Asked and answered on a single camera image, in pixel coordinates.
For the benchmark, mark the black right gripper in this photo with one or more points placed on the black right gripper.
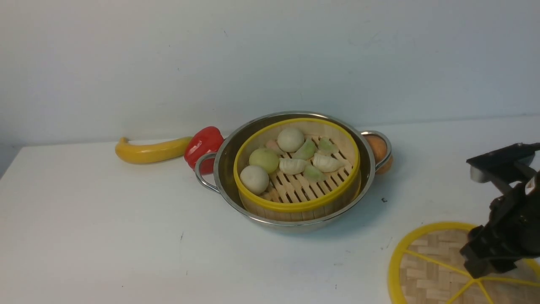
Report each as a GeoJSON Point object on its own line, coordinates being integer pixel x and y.
{"type": "Point", "coordinates": [511, 233]}

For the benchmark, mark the yellow-rimmed woven steamer lid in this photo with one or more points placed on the yellow-rimmed woven steamer lid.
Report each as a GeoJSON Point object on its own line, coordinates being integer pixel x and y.
{"type": "Point", "coordinates": [427, 268]}

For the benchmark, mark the yellow-rimmed bamboo steamer basket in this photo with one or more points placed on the yellow-rimmed bamboo steamer basket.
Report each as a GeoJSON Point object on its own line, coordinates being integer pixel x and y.
{"type": "Point", "coordinates": [286, 193]}

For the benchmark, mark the stainless steel pot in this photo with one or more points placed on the stainless steel pot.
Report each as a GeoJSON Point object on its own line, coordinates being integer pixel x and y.
{"type": "Point", "coordinates": [214, 171]}

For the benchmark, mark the brown toy bread roll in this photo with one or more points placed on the brown toy bread roll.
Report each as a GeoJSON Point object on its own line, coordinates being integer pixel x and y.
{"type": "Point", "coordinates": [379, 149]}

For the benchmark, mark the cream toy dumpling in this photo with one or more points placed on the cream toy dumpling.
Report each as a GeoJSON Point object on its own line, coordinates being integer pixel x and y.
{"type": "Point", "coordinates": [326, 164]}

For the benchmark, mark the light green toy dumpling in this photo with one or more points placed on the light green toy dumpling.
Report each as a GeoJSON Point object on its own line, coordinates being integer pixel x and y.
{"type": "Point", "coordinates": [313, 174]}

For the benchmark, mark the pale green toy dumpling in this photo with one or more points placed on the pale green toy dumpling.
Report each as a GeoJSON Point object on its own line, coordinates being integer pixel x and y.
{"type": "Point", "coordinates": [327, 147]}

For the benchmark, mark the white toy dumpling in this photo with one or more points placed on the white toy dumpling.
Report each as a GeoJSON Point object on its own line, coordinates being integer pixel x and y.
{"type": "Point", "coordinates": [292, 166]}

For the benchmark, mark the white toy bun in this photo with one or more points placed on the white toy bun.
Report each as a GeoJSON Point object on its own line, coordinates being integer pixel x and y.
{"type": "Point", "coordinates": [255, 179]}
{"type": "Point", "coordinates": [290, 139]}

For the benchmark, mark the pink toy dumpling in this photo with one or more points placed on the pink toy dumpling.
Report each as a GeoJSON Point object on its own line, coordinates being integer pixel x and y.
{"type": "Point", "coordinates": [273, 145]}

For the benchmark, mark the yellow-green toy bun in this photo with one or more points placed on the yellow-green toy bun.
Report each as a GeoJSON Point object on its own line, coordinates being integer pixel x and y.
{"type": "Point", "coordinates": [265, 158]}

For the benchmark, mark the red toy bell pepper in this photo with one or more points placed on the red toy bell pepper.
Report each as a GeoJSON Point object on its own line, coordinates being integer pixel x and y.
{"type": "Point", "coordinates": [207, 140]}

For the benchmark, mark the yellow toy banana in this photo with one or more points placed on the yellow toy banana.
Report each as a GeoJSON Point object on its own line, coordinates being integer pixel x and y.
{"type": "Point", "coordinates": [151, 153]}

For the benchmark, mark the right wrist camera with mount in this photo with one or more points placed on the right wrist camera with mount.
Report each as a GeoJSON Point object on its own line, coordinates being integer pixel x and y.
{"type": "Point", "coordinates": [504, 166]}

